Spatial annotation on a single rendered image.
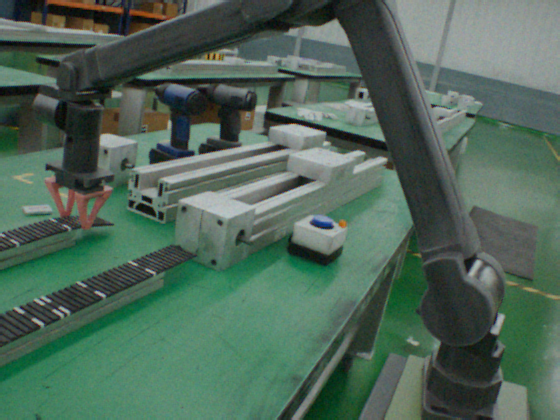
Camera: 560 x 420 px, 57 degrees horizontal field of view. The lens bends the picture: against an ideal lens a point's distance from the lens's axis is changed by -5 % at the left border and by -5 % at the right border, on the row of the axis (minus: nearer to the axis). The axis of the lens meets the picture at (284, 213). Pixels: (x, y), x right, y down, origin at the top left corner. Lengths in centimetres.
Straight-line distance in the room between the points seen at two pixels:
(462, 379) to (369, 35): 39
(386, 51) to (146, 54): 34
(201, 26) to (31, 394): 47
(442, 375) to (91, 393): 38
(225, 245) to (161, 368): 29
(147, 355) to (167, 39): 40
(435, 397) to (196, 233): 47
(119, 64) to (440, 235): 49
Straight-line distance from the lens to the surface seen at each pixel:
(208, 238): 89
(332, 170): 121
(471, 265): 61
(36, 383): 63
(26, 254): 88
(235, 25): 67
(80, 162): 89
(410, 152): 58
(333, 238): 98
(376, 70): 59
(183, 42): 72
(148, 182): 110
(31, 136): 282
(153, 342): 70
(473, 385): 63
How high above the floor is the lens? 117
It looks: 18 degrees down
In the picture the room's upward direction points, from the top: 11 degrees clockwise
